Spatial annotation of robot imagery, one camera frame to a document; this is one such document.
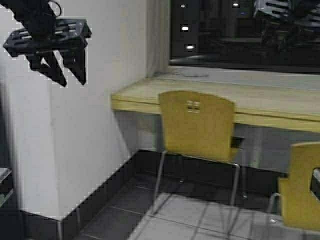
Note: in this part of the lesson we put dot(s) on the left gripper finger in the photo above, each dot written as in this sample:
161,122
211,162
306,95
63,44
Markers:
46,64
75,61

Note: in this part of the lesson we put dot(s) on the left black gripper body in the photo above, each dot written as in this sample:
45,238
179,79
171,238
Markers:
66,35

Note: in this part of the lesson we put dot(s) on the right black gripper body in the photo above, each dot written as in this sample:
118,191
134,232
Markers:
305,13

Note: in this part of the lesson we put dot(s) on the yellow wooden chair with cutouts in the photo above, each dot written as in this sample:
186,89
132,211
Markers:
199,125

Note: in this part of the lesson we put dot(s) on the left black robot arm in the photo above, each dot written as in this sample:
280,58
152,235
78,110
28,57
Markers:
45,32

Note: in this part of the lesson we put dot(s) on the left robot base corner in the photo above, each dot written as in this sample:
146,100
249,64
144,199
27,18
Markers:
6,185

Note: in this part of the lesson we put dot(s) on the dark glass window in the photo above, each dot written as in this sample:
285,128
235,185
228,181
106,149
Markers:
226,34

